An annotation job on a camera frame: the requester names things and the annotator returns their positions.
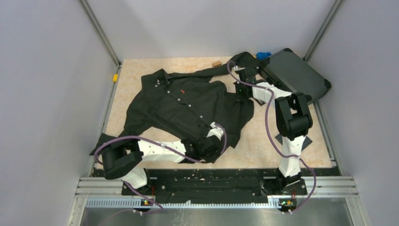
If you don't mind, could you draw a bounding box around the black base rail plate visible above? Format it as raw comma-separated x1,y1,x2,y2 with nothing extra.
92,168,340,207

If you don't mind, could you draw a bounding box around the black pinstriped shirt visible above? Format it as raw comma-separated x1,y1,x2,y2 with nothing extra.
89,51,263,164

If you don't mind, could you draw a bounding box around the dark grey hard case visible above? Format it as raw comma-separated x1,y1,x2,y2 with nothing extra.
259,48,332,105

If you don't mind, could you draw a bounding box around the blue toy piece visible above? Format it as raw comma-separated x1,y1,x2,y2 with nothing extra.
256,52,271,60

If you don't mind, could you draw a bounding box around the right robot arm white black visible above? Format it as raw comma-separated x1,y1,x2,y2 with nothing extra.
229,65,313,194

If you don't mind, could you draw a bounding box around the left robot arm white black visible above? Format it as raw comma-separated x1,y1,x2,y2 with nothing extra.
94,122,227,189

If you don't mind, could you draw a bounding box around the dark grey studded baseplate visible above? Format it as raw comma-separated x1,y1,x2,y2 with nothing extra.
275,134,313,151

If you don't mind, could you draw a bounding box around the brown wooden block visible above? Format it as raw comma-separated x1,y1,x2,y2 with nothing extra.
212,61,222,67

